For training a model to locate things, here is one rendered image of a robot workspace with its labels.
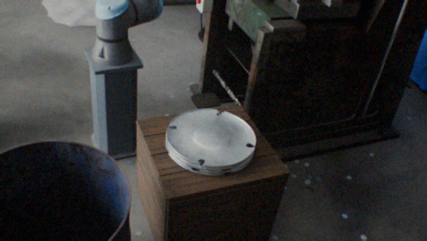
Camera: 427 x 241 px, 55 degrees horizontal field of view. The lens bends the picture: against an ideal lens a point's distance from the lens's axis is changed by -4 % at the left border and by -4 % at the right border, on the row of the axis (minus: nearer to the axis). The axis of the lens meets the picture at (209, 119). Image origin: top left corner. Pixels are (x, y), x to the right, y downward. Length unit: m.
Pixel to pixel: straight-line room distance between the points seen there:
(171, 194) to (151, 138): 0.25
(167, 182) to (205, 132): 0.23
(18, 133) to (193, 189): 1.04
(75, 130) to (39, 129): 0.16
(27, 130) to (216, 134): 0.99
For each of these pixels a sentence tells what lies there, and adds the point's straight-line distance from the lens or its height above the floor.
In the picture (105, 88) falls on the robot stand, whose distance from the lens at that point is 1.63.
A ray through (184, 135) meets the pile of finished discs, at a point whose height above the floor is 0.39.
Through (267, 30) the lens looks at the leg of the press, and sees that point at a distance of 1.58.
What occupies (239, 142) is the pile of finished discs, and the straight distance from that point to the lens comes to 1.38.
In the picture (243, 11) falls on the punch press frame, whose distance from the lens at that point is 1.83.
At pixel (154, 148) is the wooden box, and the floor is 0.35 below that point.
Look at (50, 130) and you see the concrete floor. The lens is 2.05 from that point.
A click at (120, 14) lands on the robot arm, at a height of 0.64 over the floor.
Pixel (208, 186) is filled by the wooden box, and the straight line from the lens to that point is 1.27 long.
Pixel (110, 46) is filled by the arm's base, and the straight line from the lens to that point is 1.58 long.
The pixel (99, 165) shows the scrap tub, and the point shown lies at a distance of 1.21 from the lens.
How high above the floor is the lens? 1.26
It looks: 37 degrees down
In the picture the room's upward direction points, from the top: 8 degrees clockwise
